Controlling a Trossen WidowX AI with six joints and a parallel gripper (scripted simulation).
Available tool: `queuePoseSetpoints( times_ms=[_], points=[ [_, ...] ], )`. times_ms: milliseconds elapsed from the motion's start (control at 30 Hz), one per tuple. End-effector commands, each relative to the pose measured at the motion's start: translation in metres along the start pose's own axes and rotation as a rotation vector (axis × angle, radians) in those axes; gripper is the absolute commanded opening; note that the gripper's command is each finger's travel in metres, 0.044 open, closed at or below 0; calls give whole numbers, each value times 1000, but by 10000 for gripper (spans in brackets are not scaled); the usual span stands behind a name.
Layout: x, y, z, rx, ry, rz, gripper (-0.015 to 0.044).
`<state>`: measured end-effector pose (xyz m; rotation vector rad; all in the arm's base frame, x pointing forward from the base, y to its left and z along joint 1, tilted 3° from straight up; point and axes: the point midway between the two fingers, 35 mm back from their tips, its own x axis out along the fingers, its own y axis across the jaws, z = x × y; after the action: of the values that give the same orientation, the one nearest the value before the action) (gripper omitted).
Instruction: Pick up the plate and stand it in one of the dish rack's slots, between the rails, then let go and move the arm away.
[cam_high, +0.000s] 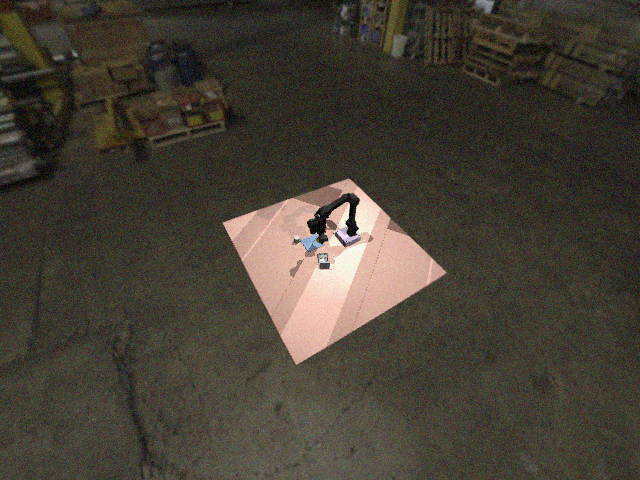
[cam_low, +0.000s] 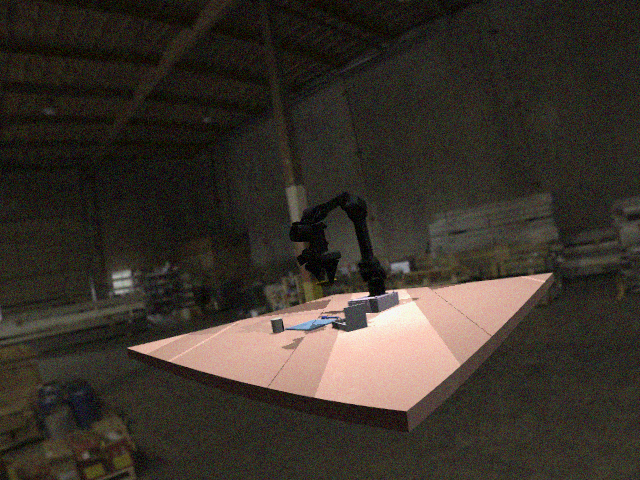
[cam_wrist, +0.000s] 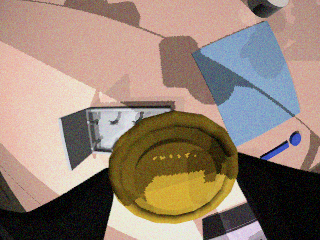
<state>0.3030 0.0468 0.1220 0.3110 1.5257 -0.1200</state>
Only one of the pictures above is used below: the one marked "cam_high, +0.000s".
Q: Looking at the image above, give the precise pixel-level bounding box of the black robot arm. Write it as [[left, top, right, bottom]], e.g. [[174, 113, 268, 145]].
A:
[[307, 193, 360, 237]]

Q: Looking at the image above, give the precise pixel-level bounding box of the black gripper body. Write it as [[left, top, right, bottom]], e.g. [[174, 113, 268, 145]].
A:
[[318, 225, 328, 242]]

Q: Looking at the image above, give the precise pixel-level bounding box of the light blue square mat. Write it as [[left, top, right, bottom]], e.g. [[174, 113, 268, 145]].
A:
[[300, 234, 325, 252]]

